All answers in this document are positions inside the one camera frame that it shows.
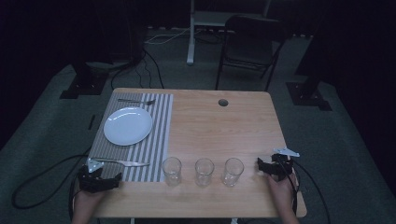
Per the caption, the silver table knife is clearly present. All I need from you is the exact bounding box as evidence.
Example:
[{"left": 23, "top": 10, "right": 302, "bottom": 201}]
[{"left": 92, "top": 157, "right": 151, "bottom": 168}]

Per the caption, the grey white striped placemat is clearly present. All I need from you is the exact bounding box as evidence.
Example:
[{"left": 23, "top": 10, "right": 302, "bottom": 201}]
[{"left": 87, "top": 91, "right": 175, "bottom": 183}]

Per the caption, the white round plate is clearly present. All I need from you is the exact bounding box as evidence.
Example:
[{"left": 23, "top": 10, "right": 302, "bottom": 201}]
[{"left": 103, "top": 106, "right": 154, "bottom": 147}]

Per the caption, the black floor cable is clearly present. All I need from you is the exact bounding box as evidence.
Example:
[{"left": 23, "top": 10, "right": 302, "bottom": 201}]
[{"left": 109, "top": 48, "right": 165, "bottom": 91}]

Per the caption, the silver fork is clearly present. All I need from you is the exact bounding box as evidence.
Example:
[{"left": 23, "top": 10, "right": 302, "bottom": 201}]
[{"left": 117, "top": 98, "right": 157, "bottom": 106}]

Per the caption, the black folding chair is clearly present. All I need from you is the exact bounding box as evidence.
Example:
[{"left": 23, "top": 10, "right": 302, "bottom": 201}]
[{"left": 214, "top": 14, "right": 290, "bottom": 92}]

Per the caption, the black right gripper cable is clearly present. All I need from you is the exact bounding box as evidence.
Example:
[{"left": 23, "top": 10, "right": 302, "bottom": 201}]
[{"left": 289, "top": 158, "right": 332, "bottom": 224}]

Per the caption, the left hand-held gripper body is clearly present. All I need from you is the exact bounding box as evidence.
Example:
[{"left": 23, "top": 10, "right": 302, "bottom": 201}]
[{"left": 77, "top": 157, "right": 110, "bottom": 194}]

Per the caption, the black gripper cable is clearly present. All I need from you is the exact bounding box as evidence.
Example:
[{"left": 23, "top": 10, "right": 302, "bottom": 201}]
[
  {"left": 11, "top": 148, "right": 92, "bottom": 210},
  {"left": 289, "top": 158, "right": 332, "bottom": 224}
]

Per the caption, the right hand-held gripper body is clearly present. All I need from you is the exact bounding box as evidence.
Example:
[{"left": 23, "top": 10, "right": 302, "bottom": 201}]
[{"left": 270, "top": 147, "right": 302, "bottom": 182}]

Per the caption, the black stand with base plate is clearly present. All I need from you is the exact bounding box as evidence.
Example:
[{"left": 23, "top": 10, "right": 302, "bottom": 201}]
[
  {"left": 285, "top": 27, "right": 333, "bottom": 112},
  {"left": 59, "top": 46, "right": 110, "bottom": 100}
]

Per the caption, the clear drinking glass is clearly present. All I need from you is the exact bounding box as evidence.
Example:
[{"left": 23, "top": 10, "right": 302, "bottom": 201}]
[
  {"left": 194, "top": 157, "right": 216, "bottom": 188},
  {"left": 161, "top": 156, "right": 183, "bottom": 188},
  {"left": 221, "top": 157, "right": 246, "bottom": 188}
]

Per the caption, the person's left hand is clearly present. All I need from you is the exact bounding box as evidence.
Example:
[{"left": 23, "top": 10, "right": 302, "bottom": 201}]
[{"left": 73, "top": 186, "right": 106, "bottom": 213}]

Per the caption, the white metal desk frame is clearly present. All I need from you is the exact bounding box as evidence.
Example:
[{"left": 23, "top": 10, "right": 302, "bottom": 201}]
[{"left": 185, "top": 0, "right": 273, "bottom": 65}]

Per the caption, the white floor cable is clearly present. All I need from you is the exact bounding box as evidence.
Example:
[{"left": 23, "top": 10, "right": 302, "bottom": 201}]
[{"left": 144, "top": 27, "right": 204, "bottom": 46}]

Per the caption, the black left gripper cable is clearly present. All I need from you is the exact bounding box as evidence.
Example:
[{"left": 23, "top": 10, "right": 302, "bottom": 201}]
[{"left": 11, "top": 148, "right": 92, "bottom": 210}]

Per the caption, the person's right hand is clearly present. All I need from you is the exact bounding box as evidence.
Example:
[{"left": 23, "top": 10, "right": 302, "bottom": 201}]
[{"left": 266, "top": 173, "right": 299, "bottom": 213}]

